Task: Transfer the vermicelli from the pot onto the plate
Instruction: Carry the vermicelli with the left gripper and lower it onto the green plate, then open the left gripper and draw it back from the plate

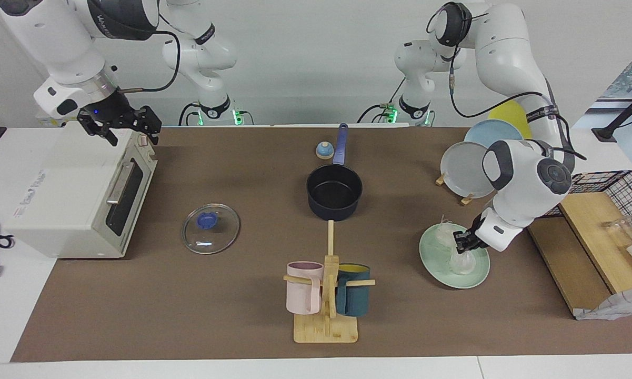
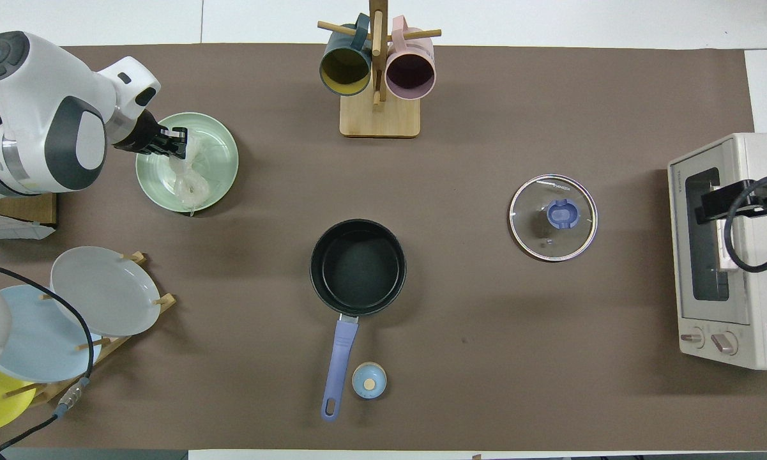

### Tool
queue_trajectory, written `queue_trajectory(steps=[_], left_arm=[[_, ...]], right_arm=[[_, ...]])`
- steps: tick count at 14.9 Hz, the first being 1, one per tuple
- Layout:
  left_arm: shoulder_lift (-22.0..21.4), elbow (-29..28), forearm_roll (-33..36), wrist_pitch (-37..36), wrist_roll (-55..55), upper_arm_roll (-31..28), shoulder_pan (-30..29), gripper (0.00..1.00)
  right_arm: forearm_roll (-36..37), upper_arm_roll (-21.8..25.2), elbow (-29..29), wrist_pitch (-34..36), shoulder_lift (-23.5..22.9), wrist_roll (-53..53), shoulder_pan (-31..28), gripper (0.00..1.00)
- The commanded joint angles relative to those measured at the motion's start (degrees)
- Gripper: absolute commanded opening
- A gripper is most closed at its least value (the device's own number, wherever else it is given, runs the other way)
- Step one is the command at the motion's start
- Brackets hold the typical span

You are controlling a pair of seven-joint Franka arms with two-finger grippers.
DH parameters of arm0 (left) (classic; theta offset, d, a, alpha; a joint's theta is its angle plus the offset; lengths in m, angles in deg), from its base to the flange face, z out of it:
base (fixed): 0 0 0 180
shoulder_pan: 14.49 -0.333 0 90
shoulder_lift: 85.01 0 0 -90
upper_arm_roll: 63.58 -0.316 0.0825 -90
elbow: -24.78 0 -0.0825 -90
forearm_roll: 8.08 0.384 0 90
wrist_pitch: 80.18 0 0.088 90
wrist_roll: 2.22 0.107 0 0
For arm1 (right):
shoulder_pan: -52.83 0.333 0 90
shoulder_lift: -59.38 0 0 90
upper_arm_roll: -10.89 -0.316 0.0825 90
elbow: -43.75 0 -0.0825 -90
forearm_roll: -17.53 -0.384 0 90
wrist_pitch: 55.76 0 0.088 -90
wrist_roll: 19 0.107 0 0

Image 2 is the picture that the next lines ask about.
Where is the cork topped wooden board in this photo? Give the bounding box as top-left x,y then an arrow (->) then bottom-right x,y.
0,192 -> 58,226

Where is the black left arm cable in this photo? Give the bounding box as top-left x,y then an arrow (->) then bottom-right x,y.
0,259 -> 96,460

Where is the pink mug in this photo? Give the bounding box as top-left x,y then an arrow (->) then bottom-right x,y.
385,16 -> 436,101

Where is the teal mug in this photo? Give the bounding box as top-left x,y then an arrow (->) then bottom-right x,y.
319,14 -> 372,96

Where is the light blue plate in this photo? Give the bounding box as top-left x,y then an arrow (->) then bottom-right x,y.
0,285 -> 103,383

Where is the wooden mug tree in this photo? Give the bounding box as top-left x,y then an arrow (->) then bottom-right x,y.
317,0 -> 442,139

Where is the wooden plate rack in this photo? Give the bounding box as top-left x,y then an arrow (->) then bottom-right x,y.
3,251 -> 177,404

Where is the clear vermicelli packet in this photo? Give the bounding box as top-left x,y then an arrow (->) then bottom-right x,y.
169,128 -> 211,216

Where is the cream toaster oven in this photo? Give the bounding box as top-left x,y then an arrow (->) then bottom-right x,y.
668,132 -> 767,371

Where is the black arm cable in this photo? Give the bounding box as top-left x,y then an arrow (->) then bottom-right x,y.
724,171 -> 767,273
0,259 -> 96,460

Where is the grey plate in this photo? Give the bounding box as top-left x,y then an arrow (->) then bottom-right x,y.
50,246 -> 162,337

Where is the brown table mat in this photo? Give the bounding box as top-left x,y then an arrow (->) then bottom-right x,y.
0,43 -> 767,451

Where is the glass lid with blue knob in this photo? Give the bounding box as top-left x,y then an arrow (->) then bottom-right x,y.
509,174 -> 598,263

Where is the dark pot with blue handle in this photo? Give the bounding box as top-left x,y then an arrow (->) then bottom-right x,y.
310,219 -> 407,421

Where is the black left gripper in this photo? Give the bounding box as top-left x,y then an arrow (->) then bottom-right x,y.
113,110 -> 188,160

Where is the mint green plate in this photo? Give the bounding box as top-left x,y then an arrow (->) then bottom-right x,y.
135,112 -> 239,213

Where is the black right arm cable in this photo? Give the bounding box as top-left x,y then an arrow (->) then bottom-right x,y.
724,171 -> 767,273

